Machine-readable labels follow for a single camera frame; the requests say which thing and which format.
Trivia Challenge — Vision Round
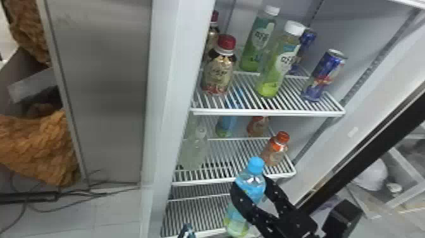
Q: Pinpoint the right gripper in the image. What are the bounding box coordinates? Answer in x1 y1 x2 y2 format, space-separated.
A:
230 175 320 238

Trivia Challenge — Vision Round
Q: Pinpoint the blue bottle with blue cap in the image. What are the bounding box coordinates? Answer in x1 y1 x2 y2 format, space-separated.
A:
223 156 267 237

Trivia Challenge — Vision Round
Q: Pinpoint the orange bottle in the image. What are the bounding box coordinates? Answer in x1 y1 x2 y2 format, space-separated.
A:
246 116 271 138
259 130 291 167

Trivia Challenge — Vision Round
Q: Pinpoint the clear bottle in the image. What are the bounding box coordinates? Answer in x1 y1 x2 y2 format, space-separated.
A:
179 125 210 171

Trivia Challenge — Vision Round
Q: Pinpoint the fridge door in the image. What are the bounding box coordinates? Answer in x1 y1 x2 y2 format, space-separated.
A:
296 89 425 238

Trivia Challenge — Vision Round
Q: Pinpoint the green bottle with white cap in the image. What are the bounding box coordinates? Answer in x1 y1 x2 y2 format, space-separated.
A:
255 20 306 99
238 4 281 73

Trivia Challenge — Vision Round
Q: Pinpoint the brown bottle with red cap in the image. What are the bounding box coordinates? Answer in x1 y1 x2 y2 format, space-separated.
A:
200 34 238 96
203 9 221 63

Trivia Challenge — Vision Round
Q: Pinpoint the blue can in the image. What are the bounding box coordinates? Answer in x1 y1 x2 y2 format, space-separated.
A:
300 49 348 103
288 28 317 77

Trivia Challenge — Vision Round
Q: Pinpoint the white fridge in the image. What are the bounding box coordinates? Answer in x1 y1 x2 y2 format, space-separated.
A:
35 0 425 238

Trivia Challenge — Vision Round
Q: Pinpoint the brown knitted cloth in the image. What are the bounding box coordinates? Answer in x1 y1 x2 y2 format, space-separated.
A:
0 109 81 187
3 0 51 66

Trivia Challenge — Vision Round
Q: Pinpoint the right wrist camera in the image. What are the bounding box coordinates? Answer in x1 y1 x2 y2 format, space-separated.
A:
321 198 364 238

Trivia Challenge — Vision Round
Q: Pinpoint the black cable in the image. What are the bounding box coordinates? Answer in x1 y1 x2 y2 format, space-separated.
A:
0 191 62 204

